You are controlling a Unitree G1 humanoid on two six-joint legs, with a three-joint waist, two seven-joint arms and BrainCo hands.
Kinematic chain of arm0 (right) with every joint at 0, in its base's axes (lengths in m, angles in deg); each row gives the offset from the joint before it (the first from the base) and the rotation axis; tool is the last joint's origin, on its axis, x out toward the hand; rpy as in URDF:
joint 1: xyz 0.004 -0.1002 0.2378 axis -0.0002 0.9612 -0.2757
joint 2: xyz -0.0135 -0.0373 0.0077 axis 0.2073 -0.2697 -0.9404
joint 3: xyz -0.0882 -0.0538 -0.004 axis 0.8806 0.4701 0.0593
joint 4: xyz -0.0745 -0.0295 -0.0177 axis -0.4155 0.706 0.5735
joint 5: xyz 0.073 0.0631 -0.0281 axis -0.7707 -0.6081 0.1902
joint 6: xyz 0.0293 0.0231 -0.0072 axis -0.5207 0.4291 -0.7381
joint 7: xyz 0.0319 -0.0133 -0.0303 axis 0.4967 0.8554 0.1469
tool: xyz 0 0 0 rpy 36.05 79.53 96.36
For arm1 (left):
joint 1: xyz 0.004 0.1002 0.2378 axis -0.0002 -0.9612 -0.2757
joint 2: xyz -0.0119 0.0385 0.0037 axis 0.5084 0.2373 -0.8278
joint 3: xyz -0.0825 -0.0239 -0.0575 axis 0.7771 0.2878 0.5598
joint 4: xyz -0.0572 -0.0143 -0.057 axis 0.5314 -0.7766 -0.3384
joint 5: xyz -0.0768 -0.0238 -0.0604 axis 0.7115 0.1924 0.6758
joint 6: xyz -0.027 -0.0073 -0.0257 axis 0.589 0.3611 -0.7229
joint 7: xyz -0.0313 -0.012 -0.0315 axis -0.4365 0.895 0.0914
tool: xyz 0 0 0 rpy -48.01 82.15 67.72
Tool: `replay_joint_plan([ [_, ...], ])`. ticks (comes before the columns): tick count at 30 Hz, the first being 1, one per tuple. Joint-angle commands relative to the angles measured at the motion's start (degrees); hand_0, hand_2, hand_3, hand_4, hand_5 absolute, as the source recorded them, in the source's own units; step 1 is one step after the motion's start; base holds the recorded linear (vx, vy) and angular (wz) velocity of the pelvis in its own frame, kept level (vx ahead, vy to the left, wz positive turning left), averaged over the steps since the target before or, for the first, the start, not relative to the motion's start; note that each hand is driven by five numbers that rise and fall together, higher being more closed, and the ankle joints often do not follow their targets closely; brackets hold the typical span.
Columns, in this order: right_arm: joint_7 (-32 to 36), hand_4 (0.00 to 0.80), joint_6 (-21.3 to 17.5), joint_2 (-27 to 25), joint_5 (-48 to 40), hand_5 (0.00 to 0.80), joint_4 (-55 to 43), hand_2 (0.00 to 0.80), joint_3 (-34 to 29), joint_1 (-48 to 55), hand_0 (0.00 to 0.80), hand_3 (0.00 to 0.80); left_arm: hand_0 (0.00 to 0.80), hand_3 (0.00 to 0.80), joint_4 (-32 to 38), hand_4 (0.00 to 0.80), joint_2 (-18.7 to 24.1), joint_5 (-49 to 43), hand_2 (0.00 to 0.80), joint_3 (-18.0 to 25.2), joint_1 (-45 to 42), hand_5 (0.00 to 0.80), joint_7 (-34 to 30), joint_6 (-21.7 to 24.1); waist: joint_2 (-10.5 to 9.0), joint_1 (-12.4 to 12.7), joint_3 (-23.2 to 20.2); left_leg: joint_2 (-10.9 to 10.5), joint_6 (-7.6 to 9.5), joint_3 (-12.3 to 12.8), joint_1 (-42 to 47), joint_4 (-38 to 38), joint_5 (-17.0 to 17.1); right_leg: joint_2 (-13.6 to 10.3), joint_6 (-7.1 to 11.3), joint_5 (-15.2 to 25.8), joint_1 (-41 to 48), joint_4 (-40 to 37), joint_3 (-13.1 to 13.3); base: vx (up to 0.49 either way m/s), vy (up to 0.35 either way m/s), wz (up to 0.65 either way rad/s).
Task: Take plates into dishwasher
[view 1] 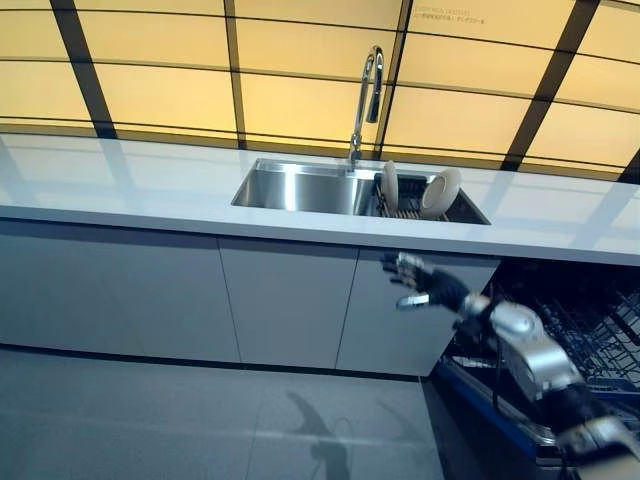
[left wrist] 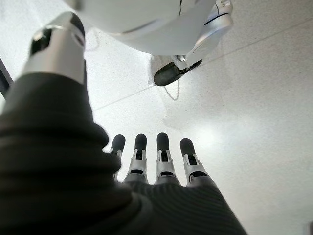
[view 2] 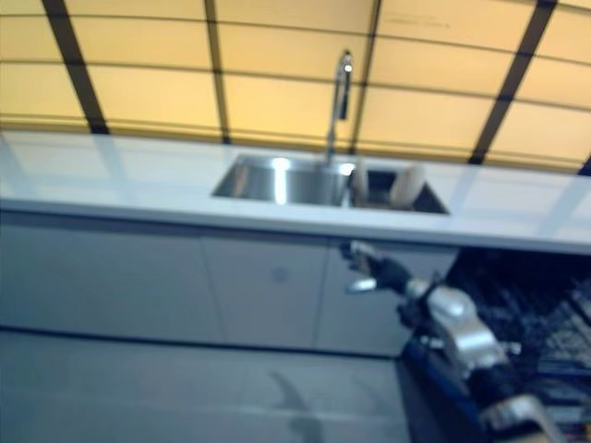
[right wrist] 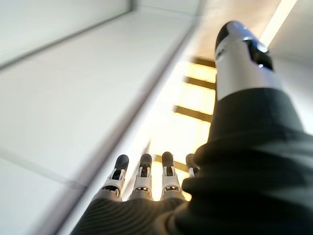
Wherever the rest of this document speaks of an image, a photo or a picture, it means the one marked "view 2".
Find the chrome kitchen faucet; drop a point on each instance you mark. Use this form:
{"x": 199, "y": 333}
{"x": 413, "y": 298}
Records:
{"x": 341, "y": 94}

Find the beige plate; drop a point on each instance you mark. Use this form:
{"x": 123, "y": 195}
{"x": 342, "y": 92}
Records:
{"x": 405, "y": 185}
{"x": 359, "y": 181}

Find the white cabinet door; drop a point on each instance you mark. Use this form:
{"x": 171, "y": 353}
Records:
{"x": 268, "y": 288}
{"x": 106, "y": 277}
{"x": 374, "y": 304}

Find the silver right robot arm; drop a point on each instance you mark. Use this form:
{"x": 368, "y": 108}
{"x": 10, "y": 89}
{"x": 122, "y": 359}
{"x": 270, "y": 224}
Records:
{"x": 466, "y": 332}

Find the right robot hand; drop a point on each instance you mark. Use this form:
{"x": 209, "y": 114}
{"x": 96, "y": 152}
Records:
{"x": 387, "y": 272}

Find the stainless steel sink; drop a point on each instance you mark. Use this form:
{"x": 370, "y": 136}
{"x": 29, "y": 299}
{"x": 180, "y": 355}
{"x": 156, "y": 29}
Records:
{"x": 295, "y": 184}

